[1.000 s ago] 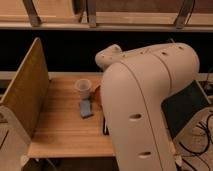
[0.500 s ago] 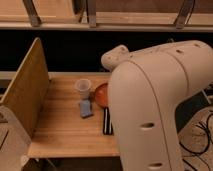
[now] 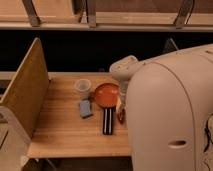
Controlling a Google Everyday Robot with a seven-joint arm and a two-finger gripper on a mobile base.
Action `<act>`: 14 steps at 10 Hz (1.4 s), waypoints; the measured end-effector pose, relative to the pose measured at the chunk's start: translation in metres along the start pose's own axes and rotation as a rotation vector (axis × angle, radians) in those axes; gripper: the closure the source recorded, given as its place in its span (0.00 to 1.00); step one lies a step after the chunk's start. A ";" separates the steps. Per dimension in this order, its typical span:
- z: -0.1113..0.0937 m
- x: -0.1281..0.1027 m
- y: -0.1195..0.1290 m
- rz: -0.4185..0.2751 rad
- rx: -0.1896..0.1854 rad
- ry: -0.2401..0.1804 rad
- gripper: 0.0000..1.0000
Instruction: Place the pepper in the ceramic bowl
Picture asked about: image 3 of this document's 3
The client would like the left wooden divider panel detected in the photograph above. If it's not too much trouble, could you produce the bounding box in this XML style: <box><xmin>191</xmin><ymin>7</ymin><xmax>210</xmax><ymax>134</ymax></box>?
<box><xmin>0</xmin><ymin>38</ymin><xmax>49</xmax><ymax>141</ymax></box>

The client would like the wooden upper shelf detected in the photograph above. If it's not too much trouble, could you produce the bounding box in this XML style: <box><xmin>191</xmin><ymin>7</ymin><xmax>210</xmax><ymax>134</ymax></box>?
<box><xmin>0</xmin><ymin>0</ymin><xmax>213</xmax><ymax>32</ymax></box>

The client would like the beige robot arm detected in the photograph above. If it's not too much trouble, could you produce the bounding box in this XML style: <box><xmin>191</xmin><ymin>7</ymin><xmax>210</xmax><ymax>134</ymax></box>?
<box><xmin>110</xmin><ymin>43</ymin><xmax>213</xmax><ymax>171</ymax></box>

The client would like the clear plastic cup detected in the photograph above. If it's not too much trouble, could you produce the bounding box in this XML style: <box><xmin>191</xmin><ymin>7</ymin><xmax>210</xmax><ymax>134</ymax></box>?
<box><xmin>74</xmin><ymin>79</ymin><xmax>91</xmax><ymax>100</ymax></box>

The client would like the right dark divider panel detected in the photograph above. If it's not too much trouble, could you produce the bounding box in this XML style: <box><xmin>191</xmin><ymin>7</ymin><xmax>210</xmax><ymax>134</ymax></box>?
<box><xmin>163</xmin><ymin>38</ymin><xmax>178</xmax><ymax>54</ymax></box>

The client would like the orange ceramic bowl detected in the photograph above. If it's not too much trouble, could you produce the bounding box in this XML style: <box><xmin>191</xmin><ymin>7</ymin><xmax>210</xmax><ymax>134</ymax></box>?
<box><xmin>94</xmin><ymin>83</ymin><xmax>118</xmax><ymax>108</ymax></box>

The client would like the blue sponge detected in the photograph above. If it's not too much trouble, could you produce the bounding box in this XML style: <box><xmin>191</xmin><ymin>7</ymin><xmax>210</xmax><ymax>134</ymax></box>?
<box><xmin>79</xmin><ymin>100</ymin><xmax>92</xmax><ymax>118</ymax></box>

